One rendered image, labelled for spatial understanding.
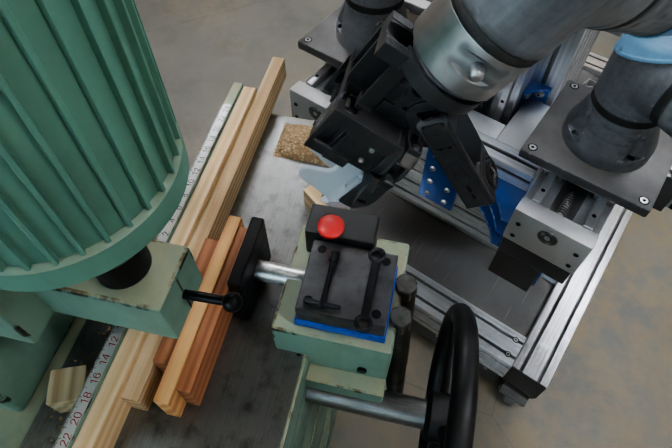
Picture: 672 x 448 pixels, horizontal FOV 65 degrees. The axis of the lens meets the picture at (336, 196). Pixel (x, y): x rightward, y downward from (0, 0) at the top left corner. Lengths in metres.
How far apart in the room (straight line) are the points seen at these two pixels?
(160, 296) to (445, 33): 0.33
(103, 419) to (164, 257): 0.18
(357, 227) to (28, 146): 0.38
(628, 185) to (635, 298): 0.95
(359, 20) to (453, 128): 0.69
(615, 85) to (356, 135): 0.58
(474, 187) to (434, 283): 1.02
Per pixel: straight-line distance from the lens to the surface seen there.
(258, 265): 0.63
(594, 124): 0.96
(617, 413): 1.73
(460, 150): 0.41
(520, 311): 1.50
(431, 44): 0.35
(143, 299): 0.51
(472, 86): 0.35
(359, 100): 0.40
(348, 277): 0.57
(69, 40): 0.28
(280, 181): 0.77
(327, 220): 0.58
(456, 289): 1.48
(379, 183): 0.43
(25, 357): 0.78
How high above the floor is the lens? 1.51
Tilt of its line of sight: 54 degrees down
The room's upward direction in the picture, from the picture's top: straight up
